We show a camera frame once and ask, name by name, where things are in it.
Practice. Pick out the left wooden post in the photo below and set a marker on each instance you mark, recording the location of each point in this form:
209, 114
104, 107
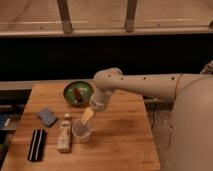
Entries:
65, 16

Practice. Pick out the wooden post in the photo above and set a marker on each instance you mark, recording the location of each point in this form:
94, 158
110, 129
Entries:
65, 16
130, 15

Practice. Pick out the green bowl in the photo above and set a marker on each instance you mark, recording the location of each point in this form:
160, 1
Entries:
85, 89

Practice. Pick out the blue sponge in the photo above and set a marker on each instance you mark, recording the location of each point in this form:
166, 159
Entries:
47, 117

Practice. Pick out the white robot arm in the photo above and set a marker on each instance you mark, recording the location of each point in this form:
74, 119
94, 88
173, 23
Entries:
192, 97

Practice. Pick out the blue object at left edge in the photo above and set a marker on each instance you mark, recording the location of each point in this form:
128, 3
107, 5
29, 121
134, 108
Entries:
4, 121

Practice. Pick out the brown food in bowl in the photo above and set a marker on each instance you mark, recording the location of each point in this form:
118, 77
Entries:
77, 95

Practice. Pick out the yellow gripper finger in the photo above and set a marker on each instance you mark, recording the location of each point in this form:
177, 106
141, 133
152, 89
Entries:
87, 115

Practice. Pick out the right wooden post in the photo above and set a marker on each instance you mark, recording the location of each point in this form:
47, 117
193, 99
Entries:
130, 15

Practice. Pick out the black striped box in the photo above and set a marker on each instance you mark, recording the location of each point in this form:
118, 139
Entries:
37, 144

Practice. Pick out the translucent ceramic cup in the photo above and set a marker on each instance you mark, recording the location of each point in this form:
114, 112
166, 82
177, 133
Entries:
81, 132

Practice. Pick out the white bottle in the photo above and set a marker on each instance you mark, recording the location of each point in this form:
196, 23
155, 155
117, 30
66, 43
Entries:
63, 144

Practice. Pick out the white cylindrical gripper wrist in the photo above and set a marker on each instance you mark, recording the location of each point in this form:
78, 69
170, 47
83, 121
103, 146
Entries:
97, 104

